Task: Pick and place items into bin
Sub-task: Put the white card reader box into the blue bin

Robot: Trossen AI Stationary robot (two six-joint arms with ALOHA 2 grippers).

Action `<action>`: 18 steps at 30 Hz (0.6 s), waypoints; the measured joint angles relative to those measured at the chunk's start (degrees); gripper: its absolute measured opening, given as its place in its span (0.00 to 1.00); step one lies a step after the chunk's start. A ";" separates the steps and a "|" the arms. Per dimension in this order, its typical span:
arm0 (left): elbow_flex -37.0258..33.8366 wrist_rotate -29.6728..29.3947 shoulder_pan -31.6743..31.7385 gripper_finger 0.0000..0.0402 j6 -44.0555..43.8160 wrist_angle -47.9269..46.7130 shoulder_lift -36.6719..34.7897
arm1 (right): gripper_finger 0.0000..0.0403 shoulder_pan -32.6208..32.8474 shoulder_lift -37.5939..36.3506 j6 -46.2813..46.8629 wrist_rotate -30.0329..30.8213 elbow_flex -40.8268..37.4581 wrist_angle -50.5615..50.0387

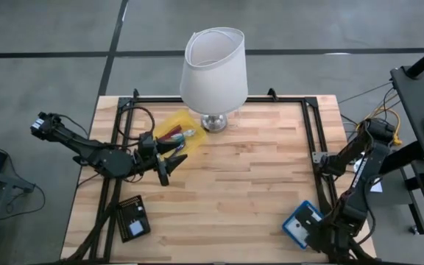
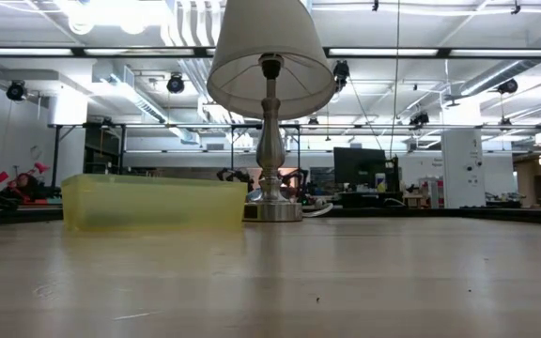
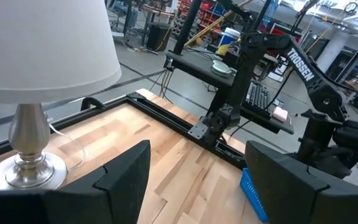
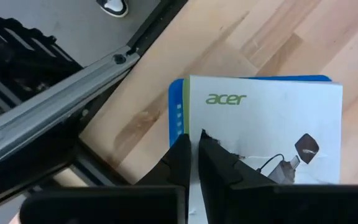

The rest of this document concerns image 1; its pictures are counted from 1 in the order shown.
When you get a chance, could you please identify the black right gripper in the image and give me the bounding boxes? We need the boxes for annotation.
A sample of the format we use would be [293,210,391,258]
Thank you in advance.
[294,206,337,255]

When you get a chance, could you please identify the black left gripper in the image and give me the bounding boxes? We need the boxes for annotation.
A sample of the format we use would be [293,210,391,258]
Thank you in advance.
[134,131,188,187]

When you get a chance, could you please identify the lavender cube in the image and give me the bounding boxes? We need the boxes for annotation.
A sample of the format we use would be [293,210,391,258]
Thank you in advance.
[129,219,144,236]

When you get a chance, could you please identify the blue perforated bin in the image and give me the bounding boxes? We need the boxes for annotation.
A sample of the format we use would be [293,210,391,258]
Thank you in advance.
[281,199,325,250]

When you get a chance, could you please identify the yellow translucent bin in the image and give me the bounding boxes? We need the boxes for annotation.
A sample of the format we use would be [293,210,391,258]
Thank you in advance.
[152,109,208,160]

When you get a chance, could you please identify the black perforated bin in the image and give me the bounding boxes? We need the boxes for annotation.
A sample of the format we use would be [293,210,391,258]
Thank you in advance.
[115,194,152,244]

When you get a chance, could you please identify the white paper sheet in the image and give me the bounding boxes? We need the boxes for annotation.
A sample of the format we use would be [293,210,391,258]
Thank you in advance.
[355,156,384,194]

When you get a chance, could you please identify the white shade table lamp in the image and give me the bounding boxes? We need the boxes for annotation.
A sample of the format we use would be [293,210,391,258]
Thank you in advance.
[180,26,249,134]

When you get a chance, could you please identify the black side desk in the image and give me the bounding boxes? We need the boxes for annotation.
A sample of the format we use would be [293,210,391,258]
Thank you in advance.
[390,64,424,162]

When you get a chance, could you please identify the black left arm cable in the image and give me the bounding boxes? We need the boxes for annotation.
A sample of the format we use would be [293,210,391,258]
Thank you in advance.
[118,106,156,141]

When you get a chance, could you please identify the black aluminium table frame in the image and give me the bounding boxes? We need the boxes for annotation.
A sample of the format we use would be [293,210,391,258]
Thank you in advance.
[63,88,377,264]

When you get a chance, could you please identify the yellow floor cables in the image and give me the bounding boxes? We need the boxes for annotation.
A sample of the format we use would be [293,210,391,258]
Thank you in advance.
[355,99,403,146]

